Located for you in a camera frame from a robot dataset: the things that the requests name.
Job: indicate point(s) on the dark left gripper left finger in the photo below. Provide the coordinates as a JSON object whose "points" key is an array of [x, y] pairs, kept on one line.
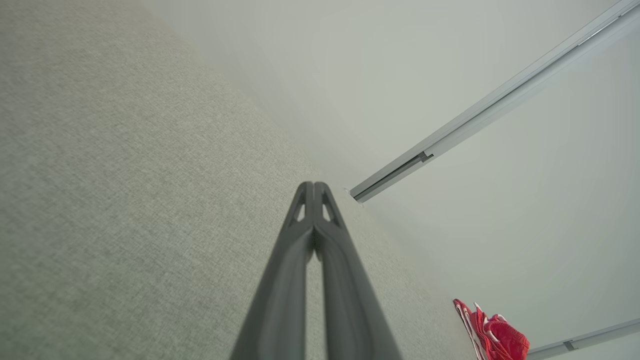
{"points": [[280, 300]]}

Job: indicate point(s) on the grey metal partition post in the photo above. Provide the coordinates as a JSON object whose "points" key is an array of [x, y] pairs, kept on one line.
{"points": [[595, 337]]}

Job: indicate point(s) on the red white numbered jersey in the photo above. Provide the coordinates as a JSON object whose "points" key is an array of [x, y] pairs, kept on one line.
{"points": [[505, 340]]}

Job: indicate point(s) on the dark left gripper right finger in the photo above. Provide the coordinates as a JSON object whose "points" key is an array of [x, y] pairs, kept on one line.
{"points": [[355, 300]]}

